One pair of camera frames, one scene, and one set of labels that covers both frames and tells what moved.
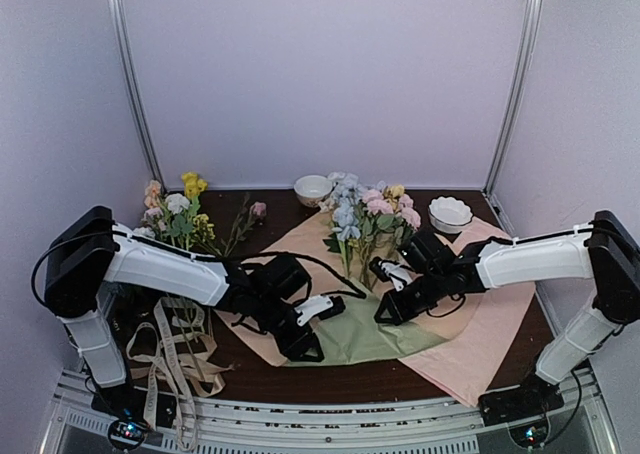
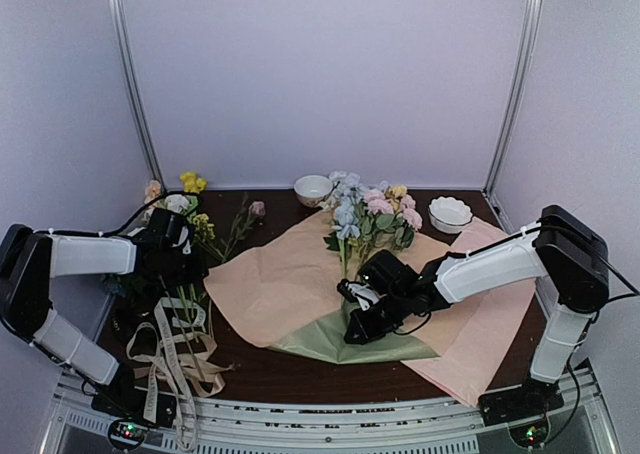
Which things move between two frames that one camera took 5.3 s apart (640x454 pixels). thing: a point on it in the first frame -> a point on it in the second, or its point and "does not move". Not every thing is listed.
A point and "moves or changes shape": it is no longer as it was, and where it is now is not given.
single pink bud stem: x=258 y=212 does not move
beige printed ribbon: x=178 y=355 does not move
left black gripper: x=293 y=347 -> x=198 y=272
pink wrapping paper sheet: x=466 y=366 does not move
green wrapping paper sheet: x=354 y=336 moves or changes shape
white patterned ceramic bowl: x=312 y=189 does not move
